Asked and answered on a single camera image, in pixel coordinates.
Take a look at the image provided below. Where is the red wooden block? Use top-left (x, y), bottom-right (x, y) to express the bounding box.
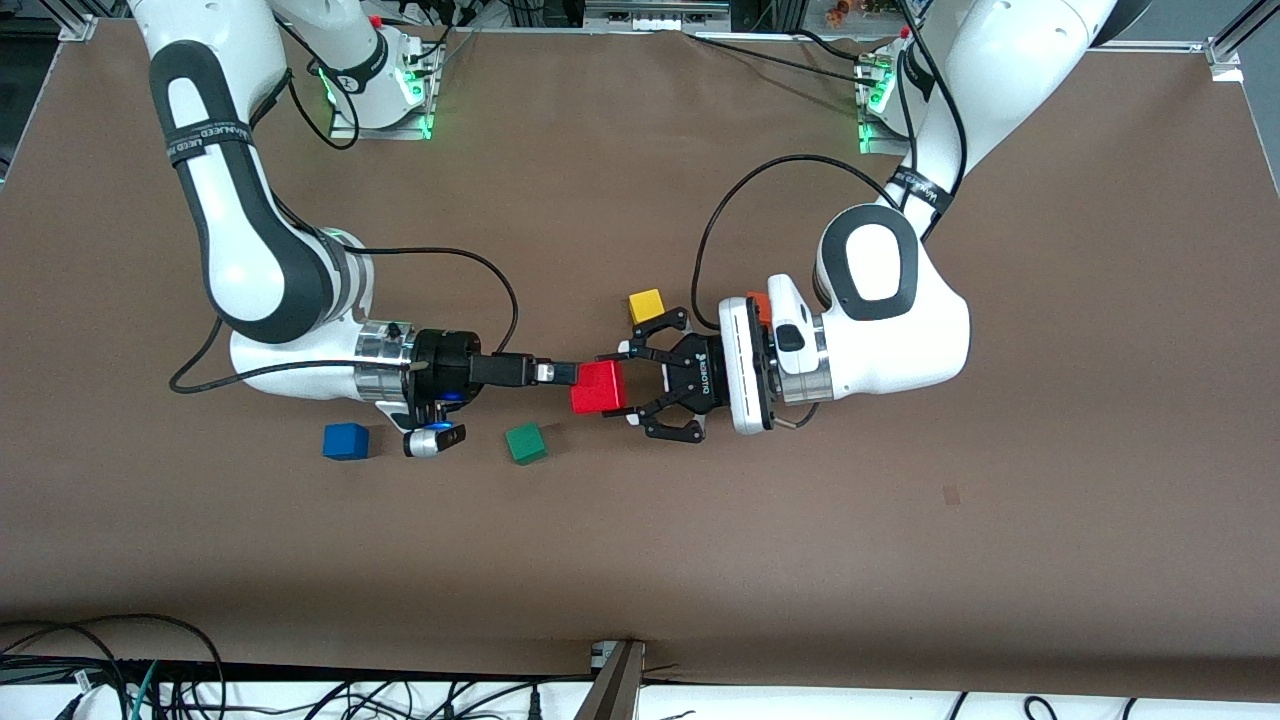
top-left (570, 360), bottom-right (631, 416)

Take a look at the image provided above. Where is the green wooden block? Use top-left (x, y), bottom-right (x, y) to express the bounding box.
top-left (504, 423), bottom-right (549, 466)

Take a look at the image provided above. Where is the blue wooden block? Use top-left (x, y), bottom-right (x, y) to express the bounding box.
top-left (322, 423), bottom-right (371, 462)

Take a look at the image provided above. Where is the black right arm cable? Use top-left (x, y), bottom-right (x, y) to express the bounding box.
top-left (168, 20), bottom-right (521, 396)

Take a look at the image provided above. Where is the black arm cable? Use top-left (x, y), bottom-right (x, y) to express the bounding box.
top-left (690, 30), bottom-right (971, 311)
top-left (168, 20), bottom-right (521, 396)

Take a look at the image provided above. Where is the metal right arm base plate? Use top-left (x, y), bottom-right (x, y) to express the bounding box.
top-left (330, 35), bottom-right (438, 141)

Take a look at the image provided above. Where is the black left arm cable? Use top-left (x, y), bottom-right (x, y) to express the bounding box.
top-left (690, 30), bottom-right (971, 311)

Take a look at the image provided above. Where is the aluminium camera post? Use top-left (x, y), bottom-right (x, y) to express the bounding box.
top-left (575, 640), bottom-right (647, 720)

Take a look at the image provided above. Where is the black left arm strap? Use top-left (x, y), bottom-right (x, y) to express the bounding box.
top-left (885, 168), bottom-right (953, 216)

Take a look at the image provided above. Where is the black arm strap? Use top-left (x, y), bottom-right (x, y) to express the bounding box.
top-left (163, 118), bottom-right (257, 169)
top-left (885, 168), bottom-right (953, 216)

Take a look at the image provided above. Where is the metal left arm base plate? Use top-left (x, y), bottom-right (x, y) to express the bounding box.
top-left (855, 50), bottom-right (916, 158)

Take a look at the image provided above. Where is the black cable on table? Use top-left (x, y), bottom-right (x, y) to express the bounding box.
top-left (685, 28), bottom-right (871, 86)

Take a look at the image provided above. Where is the black right arm strap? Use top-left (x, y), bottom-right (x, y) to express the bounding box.
top-left (163, 118), bottom-right (257, 169)

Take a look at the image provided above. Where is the black looped cable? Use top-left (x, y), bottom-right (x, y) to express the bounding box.
top-left (0, 613), bottom-right (229, 720)

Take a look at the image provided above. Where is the teal cable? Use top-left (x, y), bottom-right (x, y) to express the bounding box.
top-left (128, 660), bottom-right (161, 720)

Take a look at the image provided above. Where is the aluminium frame corner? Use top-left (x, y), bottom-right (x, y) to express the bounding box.
top-left (1205, 0), bottom-right (1280, 81)

